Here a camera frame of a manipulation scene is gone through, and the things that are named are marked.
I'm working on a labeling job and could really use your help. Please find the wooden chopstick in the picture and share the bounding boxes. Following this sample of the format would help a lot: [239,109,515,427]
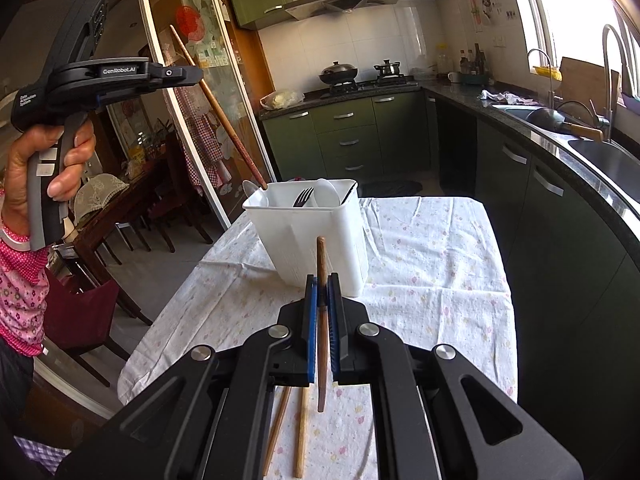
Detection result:
[262,386,292,477]
[294,387,310,479]
[317,236,330,413]
[169,25,268,190]

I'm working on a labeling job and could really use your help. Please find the black plastic fork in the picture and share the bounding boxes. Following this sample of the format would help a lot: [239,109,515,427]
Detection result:
[293,188,314,208]

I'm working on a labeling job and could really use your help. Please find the white plastic spoon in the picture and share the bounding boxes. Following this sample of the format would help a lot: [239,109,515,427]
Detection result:
[314,178,341,207]

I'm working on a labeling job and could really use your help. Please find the clear plastic spoon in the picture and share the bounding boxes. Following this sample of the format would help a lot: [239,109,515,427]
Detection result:
[242,180,264,207]

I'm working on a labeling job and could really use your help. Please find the pink floral sleeve forearm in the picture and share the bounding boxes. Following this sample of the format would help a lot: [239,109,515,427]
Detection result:
[0,214,50,356]

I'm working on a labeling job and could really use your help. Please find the tall steel kitchen faucet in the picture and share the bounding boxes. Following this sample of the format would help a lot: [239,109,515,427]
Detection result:
[598,23,634,143]

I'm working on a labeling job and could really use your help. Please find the person's left hand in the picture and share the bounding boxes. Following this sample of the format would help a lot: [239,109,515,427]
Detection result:
[1,119,96,236]

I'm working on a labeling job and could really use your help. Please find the white plastic utensil holder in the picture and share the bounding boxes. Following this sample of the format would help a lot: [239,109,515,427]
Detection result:
[243,179,369,297]

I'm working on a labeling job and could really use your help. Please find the white floral tablecloth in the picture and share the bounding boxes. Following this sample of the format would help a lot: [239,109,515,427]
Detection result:
[117,197,518,479]

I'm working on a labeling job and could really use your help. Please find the red checkered apron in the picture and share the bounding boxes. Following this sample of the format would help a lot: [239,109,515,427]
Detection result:
[174,86,232,193]

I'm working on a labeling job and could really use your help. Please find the sliding glass door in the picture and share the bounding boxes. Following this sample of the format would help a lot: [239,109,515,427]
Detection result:
[139,0,274,228]

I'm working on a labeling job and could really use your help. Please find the wooden dining table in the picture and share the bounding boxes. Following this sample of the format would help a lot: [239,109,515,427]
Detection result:
[72,157,213,281]

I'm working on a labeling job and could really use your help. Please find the white plastic bag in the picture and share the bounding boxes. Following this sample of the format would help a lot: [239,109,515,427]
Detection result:
[259,89,305,110]

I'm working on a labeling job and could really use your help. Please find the gas stove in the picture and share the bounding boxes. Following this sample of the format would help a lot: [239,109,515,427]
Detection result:
[320,75,418,99]

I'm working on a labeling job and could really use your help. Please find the black wok with lid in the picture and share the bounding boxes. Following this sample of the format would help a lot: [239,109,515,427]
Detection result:
[319,61,358,86]

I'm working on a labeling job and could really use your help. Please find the steel pot with lid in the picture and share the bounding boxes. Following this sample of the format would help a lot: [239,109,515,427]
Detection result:
[374,58,402,79]

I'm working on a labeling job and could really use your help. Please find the dark red dining chair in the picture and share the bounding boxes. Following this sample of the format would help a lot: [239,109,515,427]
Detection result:
[43,268,130,388]

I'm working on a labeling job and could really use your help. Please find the green lower cabinets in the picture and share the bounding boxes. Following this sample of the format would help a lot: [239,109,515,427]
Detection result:
[260,87,639,479]

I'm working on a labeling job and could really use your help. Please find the large oil bottle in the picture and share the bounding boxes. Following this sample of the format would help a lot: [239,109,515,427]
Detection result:
[436,42,452,80]

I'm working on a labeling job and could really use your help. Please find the condiment bottles tray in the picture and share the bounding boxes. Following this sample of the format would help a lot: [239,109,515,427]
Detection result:
[459,44,492,87]

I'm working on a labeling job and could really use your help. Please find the crumpled dish cloth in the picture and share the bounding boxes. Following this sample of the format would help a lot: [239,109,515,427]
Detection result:
[477,89,538,106]

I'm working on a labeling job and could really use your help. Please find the small steel faucet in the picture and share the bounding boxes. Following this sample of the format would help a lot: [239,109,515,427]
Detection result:
[527,48,555,110]

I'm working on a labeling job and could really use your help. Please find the stainless steel sink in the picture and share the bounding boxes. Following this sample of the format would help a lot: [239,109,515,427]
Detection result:
[491,104,639,214]

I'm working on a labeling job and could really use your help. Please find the wooden cutting board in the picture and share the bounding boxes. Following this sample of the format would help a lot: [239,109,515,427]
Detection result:
[558,56,613,122]

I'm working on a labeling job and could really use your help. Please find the black pan wooden handle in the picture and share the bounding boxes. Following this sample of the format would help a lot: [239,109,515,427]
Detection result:
[525,100,610,142]

